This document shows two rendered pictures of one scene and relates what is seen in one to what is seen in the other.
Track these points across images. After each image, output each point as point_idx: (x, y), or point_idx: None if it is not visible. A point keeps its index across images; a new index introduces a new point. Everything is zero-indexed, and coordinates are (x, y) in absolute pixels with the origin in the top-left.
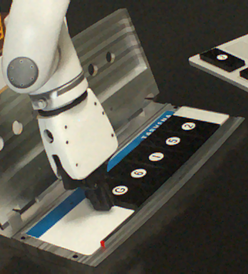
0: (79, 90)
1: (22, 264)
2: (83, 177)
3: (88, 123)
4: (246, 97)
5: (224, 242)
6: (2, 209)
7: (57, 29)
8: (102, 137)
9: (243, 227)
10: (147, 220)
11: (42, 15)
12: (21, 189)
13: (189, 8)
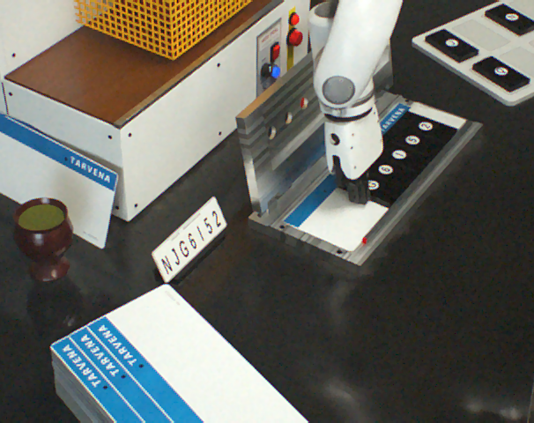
0: (370, 104)
1: (278, 256)
2: (356, 177)
3: (367, 131)
4: (478, 95)
5: (476, 258)
6: (265, 196)
7: (380, 56)
8: (374, 143)
9: (493, 245)
10: (399, 219)
11: (370, 40)
12: (283, 176)
13: None
